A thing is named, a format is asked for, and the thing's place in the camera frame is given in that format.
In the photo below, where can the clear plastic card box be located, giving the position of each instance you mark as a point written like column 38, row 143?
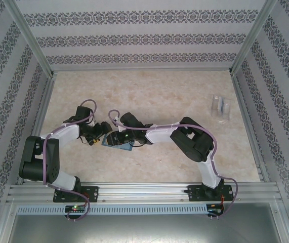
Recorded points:
column 225, row 111

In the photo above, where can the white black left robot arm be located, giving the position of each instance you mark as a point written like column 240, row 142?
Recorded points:
column 65, row 131

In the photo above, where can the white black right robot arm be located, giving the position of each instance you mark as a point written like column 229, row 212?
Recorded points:
column 159, row 132

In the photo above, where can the left circuit board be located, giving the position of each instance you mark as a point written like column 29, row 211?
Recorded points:
column 74, row 208

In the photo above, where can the circuit board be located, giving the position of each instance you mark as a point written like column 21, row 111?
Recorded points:
column 213, row 210
column 74, row 208

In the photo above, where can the grey metal sheet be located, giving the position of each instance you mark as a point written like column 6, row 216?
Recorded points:
column 144, row 227

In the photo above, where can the right circuit board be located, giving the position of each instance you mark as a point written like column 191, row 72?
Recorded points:
column 213, row 210

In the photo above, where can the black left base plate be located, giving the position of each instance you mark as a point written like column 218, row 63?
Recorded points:
column 93, row 192

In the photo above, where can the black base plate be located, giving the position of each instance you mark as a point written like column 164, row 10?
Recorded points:
column 195, row 192
column 93, row 192

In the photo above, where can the aluminium side rail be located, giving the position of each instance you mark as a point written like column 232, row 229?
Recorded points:
column 46, row 101
column 241, row 101

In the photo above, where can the aluminium mounting rail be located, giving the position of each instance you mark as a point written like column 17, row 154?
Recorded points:
column 144, row 191

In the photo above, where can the aluminium back rail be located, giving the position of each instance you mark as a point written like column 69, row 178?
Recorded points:
column 144, row 70

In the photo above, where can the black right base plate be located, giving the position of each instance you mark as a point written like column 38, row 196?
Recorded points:
column 195, row 192

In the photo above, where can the aluminium frame post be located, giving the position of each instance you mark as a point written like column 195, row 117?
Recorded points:
column 33, row 43
column 253, row 38

